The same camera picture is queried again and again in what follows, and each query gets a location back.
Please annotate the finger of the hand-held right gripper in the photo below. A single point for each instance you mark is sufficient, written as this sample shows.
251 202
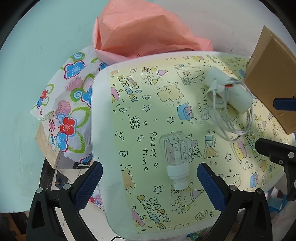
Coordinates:
277 151
285 103

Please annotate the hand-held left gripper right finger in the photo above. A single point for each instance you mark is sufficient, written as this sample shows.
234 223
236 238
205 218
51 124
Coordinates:
211 187

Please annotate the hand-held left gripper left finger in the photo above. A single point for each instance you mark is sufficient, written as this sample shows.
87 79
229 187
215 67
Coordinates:
89 185

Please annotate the brown cardboard box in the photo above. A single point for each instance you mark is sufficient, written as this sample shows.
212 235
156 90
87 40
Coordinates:
268 76

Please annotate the white cylinder device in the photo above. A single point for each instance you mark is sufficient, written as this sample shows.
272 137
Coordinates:
238 99

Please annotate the clear bottle white cap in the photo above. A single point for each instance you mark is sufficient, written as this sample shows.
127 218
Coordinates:
173 150

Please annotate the yellow cartoon wrapping paper sheet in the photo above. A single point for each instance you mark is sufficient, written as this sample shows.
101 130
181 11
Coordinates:
101 139

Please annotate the floral wrapping paper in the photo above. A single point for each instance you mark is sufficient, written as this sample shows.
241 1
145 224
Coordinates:
69 97

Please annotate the yellow printed table mat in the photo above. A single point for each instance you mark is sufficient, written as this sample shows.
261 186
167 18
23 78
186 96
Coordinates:
138 104

